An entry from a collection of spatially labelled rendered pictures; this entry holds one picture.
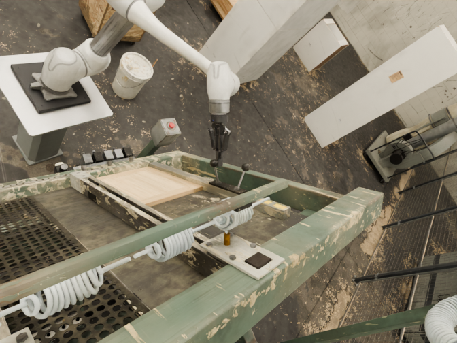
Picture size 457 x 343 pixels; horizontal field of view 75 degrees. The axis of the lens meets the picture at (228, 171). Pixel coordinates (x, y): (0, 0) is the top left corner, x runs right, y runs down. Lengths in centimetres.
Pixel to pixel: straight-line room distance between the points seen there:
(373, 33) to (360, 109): 461
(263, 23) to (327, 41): 269
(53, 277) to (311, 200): 108
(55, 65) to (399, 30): 815
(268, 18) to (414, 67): 201
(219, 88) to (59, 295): 95
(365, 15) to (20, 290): 908
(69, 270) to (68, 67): 147
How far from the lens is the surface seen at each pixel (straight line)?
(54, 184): 163
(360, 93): 471
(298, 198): 138
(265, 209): 119
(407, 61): 455
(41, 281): 47
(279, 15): 343
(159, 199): 130
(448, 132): 645
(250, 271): 68
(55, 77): 189
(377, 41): 912
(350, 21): 930
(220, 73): 126
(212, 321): 59
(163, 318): 59
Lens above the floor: 240
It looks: 45 degrees down
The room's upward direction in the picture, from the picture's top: 56 degrees clockwise
